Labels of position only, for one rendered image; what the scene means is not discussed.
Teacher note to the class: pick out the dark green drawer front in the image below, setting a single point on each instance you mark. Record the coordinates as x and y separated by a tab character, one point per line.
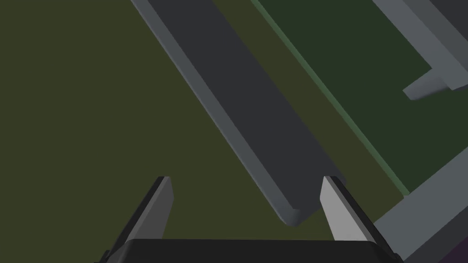
369	84

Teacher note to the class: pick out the grey cupboard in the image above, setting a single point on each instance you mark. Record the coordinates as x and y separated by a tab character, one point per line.
427	208

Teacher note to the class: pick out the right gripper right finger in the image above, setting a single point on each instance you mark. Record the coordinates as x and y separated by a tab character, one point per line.
342	219

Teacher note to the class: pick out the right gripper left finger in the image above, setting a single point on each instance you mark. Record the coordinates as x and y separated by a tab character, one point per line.
155	212

